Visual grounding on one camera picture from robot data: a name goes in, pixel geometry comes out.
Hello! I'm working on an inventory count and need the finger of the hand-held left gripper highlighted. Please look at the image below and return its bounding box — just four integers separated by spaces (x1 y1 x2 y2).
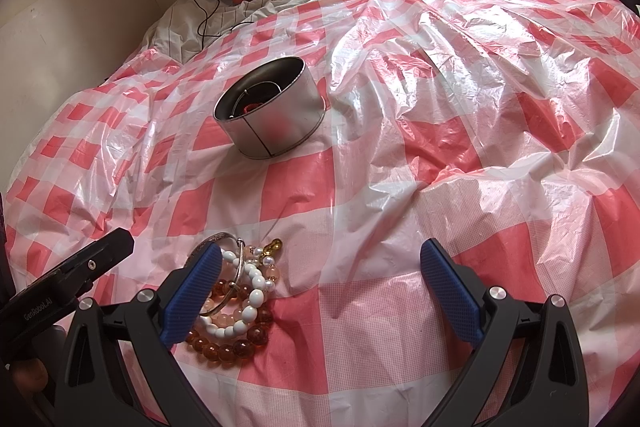
55 228 135 293

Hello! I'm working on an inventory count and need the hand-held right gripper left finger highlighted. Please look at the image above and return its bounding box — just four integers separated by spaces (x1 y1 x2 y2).
52 244 223 427

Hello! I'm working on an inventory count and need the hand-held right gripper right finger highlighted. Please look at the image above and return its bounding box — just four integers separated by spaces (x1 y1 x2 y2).
420 238 591 427

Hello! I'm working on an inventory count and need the pink bead bracelet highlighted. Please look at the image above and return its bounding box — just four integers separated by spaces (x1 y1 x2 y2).
200 302 246 330

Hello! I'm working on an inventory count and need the engraved silver bangle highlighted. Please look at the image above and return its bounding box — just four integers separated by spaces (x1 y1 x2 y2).
184 232 251 318

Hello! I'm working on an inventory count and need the white bead bracelet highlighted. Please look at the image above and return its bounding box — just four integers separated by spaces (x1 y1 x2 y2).
197 249 276 343

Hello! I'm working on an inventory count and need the amber bead bracelet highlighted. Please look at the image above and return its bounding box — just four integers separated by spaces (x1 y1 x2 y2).
186 279 275 364

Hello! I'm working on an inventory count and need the pearl bracelet with gold charm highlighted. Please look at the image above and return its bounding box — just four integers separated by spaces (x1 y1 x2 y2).
242 238 286 293

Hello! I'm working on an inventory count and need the round metal tin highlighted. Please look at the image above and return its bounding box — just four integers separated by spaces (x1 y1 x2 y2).
213 57 322 161

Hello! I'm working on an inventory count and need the person's left hand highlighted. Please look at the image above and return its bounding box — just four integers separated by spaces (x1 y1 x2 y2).
7 354 51 408

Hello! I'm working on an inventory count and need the pink checkered plastic sheet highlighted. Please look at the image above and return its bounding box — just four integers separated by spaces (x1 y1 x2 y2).
0 0 640 427

